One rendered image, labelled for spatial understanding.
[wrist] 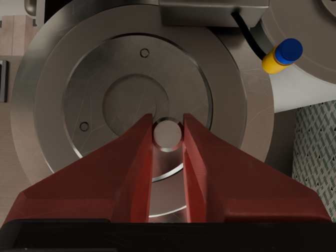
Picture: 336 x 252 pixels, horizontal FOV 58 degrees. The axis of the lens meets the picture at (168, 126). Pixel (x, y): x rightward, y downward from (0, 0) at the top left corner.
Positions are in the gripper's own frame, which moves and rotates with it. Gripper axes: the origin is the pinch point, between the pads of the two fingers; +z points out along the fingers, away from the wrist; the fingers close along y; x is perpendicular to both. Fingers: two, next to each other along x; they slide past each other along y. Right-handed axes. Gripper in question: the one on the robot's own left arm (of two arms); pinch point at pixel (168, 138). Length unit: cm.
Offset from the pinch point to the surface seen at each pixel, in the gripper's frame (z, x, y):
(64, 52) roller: 5.8, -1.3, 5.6
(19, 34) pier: 322, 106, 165
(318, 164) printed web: 14.5, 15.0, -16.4
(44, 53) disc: 6.5, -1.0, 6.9
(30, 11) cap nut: 41.3, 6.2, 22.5
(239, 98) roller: 4.1, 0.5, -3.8
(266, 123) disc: 3.8, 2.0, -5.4
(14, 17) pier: 335, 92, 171
